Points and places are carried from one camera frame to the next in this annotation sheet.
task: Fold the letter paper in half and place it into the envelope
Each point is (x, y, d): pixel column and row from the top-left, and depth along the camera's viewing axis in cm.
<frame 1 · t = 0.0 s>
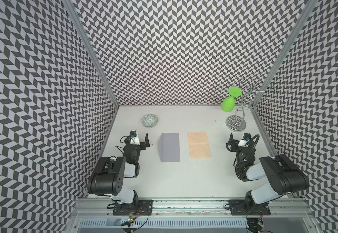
left hand: (140, 134, 91), fingers open
right hand: (239, 136, 89), fingers open
patterned ceramic bowl: (149, 121, 110), on the table
green plastic wine glass: (228, 103, 88), point 26 cm above the table

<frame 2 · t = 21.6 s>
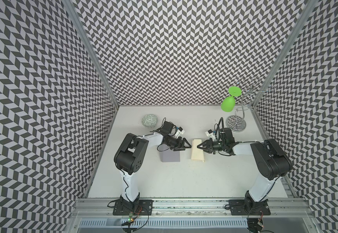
left hand: (187, 148, 89), fingers open
right hand: (198, 149, 88), fingers closed
the named things where they were.

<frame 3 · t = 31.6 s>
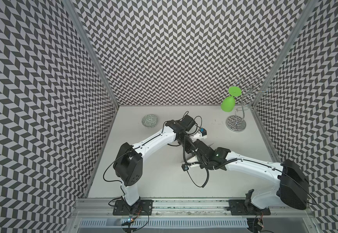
left hand: (195, 153, 78), fingers closed
right hand: (197, 152, 82), fingers closed
the named things where they were.

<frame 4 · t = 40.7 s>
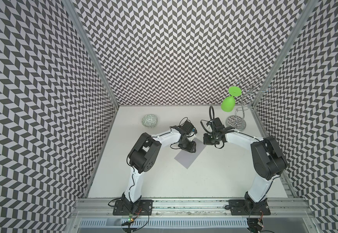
left hand: (191, 151, 92), fingers open
right hand: (204, 143, 95), fingers closed
the named things where they were.

